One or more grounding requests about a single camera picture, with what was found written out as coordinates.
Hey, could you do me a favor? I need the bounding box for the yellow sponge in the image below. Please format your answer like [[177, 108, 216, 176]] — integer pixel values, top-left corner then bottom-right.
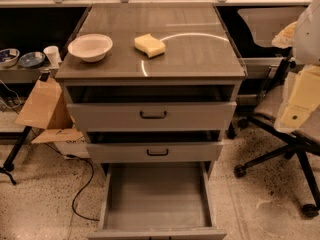
[[134, 34, 166, 58]]

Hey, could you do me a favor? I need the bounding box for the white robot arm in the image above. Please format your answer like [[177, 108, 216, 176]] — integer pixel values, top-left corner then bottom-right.
[[272, 0, 320, 133]]

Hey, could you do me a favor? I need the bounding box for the grey three-drawer cabinet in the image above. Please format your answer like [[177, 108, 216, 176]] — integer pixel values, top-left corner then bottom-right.
[[54, 3, 248, 240]]

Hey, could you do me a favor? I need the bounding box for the grey open bottom drawer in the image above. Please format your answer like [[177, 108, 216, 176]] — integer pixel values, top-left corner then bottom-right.
[[88, 162, 226, 240]]

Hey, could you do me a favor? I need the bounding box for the grey top drawer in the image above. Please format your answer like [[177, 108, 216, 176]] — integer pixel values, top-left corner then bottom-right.
[[67, 85, 236, 132]]

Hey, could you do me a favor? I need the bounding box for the black office chair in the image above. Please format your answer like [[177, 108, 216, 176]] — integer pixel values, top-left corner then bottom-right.
[[234, 1, 320, 218]]

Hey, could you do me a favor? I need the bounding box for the white bowl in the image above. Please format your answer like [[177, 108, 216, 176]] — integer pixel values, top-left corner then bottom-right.
[[68, 34, 113, 63]]

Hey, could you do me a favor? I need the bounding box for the white paper cup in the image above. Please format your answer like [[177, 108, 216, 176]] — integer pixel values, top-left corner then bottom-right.
[[43, 46, 61, 67]]

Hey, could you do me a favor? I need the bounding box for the brown cardboard box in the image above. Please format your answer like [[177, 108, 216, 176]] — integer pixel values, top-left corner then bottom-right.
[[15, 77, 83, 144]]

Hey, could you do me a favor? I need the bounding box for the grey side shelf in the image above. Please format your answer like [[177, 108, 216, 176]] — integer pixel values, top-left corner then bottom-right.
[[0, 63, 58, 84]]

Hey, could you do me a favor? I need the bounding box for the blue patterned bowl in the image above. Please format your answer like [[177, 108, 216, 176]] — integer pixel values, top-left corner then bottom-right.
[[0, 48, 20, 68]]

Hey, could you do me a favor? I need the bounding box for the black floor cable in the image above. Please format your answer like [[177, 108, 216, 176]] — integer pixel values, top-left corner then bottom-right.
[[61, 154, 101, 222]]

